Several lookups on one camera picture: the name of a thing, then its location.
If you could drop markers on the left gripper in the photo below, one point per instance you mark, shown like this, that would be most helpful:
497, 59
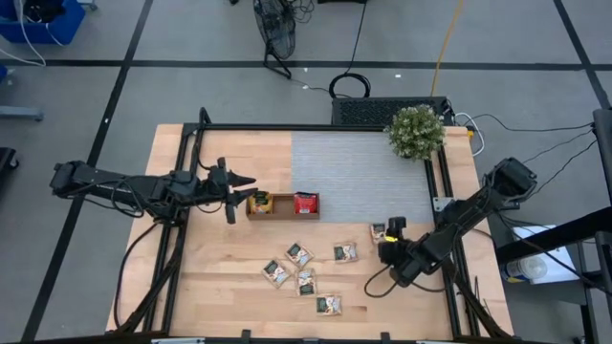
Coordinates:
215, 188

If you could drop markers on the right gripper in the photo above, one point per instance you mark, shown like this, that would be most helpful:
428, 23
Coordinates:
416, 255

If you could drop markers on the orange tea packet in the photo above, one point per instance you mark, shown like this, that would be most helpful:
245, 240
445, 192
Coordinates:
260, 203

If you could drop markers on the wooden three-compartment tray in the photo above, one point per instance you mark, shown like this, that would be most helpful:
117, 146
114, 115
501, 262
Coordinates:
282, 208

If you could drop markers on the red tea packet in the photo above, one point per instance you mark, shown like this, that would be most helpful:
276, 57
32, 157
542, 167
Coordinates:
306, 204

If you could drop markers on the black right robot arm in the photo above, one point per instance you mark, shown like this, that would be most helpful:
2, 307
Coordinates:
468, 215

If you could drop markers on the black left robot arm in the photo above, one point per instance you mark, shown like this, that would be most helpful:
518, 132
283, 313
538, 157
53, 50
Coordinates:
119, 184

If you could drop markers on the yellow tag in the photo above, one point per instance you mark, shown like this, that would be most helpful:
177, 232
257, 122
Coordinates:
391, 238

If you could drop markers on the black table clamp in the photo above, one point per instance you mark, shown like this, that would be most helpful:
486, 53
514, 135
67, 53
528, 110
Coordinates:
246, 334
385, 336

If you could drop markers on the grey woven placemat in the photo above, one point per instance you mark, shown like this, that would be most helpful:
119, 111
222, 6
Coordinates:
354, 162

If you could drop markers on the artificial potted green plant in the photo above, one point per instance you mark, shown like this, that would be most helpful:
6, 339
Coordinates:
416, 131

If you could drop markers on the black perforated computer case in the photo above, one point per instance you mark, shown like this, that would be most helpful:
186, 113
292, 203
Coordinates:
363, 111

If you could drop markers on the white box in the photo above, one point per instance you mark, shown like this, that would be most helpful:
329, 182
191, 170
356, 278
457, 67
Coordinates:
554, 267

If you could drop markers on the black metal stand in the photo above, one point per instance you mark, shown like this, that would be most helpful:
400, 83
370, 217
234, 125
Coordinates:
554, 236

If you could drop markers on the blue plastic bin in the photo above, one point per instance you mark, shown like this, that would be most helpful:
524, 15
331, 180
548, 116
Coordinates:
62, 26

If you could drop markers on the silver metal bracket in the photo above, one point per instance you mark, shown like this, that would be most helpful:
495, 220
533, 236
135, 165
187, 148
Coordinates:
441, 203

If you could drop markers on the black metal table frame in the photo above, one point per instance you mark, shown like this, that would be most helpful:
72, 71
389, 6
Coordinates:
287, 127

